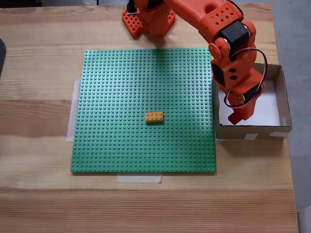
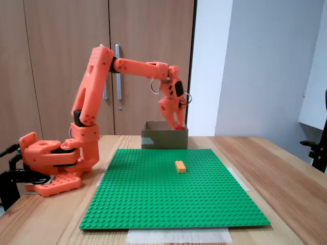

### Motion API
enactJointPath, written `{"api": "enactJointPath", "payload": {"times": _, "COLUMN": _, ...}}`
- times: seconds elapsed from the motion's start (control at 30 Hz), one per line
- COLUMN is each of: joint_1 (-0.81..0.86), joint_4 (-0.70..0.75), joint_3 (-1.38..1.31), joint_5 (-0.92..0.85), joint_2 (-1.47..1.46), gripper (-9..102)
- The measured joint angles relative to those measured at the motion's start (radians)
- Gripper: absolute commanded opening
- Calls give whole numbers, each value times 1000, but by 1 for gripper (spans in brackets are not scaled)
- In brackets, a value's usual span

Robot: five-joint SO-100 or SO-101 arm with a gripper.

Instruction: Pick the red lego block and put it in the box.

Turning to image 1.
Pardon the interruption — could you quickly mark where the gripper motor cable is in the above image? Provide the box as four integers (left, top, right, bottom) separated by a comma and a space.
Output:
223, 47, 269, 109

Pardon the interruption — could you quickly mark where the green lego baseplate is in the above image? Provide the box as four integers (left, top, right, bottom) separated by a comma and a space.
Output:
70, 48, 217, 174

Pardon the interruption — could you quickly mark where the black rounded device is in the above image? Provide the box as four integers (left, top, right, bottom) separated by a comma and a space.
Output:
0, 38, 7, 80

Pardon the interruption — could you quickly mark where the yellow lego block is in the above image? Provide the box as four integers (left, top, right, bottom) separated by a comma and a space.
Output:
145, 111, 164, 125

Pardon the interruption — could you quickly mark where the brown cardboard box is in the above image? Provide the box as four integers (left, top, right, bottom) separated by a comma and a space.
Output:
212, 63, 293, 144

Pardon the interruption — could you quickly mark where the wide masking tape strip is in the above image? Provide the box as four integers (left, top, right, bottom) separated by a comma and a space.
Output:
66, 77, 82, 142

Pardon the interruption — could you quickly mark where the white paper sheet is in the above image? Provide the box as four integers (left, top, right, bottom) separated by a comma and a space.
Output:
217, 80, 283, 127

